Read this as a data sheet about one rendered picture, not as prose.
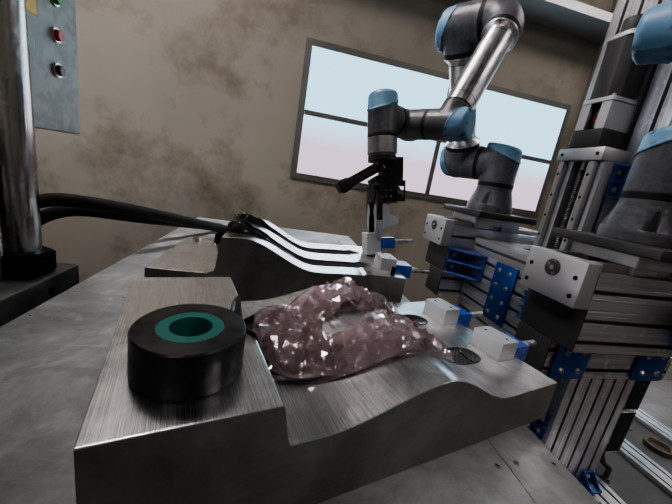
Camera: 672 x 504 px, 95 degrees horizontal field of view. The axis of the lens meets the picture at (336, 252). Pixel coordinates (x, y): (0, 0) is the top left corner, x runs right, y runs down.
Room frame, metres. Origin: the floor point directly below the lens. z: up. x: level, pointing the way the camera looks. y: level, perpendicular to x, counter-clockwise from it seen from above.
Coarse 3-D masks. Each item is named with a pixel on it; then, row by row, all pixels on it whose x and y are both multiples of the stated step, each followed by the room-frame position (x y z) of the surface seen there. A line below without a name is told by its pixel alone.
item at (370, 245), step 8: (368, 232) 0.81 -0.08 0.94; (368, 240) 0.76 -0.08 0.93; (376, 240) 0.77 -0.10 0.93; (384, 240) 0.78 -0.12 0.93; (392, 240) 0.78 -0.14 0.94; (400, 240) 0.80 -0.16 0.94; (408, 240) 0.81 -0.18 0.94; (368, 248) 0.76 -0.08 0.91; (376, 248) 0.77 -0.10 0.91; (384, 248) 0.78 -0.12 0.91
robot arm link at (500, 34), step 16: (496, 0) 0.96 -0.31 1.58; (512, 0) 0.94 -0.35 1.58; (496, 16) 0.93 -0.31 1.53; (512, 16) 0.91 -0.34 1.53; (496, 32) 0.90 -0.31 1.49; (512, 32) 0.91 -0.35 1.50; (480, 48) 0.89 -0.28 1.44; (496, 48) 0.88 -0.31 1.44; (480, 64) 0.85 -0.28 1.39; (496, 64) 0.87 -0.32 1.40; (464, 80) 0.84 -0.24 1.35; (480, 80) 0.84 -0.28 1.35; (448, 96) 0.84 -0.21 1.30; (464, 96) 0.81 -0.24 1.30; (480, 96) 0.84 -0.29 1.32; (432, 112) 0.82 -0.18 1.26; (448, 112) 0.79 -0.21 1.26; (464, 112) 0.76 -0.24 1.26; (432, 128) 0.81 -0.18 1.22; (448, 128) 0.78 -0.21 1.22; (464, 128) 0.77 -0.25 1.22
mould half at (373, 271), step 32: (256, 224) 0.71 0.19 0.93; (160, 256) 0.59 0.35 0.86; (192, 256) 0.62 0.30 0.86; (224, 256) 0.55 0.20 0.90; (256, 256) 0.56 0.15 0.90; (288, 256) 0.60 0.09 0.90; (320, 256) 0.71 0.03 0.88; (352, 256) 0.73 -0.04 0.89; (256, 288) 0.56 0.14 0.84; (288, 288) 0.57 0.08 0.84; (384, 288) 0.61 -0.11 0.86
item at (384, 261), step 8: (376, 256) 0.69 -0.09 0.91; (384, 256) 0.67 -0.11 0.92; (392, 256) 0.68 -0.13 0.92; (376, 264) 0.68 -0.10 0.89; (384, 264) 0.65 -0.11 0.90; (392, 264) 0.66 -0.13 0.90; (400, 264) 0.67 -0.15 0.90; (408, 264) 0.69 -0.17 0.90; (400, 272) 0.67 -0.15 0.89; (408, 272) 0.67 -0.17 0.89; (416, 272) 0.69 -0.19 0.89; (424, 272) 0.70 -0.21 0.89
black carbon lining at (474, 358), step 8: (232, 304) 0.32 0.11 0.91; (240, 304) 0.35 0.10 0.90; (240, 312) 0.35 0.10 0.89; (248, 320) 0.37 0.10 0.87; (424, 320) 0.50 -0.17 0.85; (248, 328) 0.27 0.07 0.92; (256, 336) 0.26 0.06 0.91; (456, 352) 0.41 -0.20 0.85; (464, 352) 0.41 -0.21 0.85; (472, 352) 0.41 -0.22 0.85; (456, 360) 0.39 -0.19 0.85; (464, 360) 0.39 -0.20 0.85; (472, 360) 0.39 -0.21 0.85; (480, 360) 0.39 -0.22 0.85; (272, 376) 0.26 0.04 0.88; (280, 376) 0.26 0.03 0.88
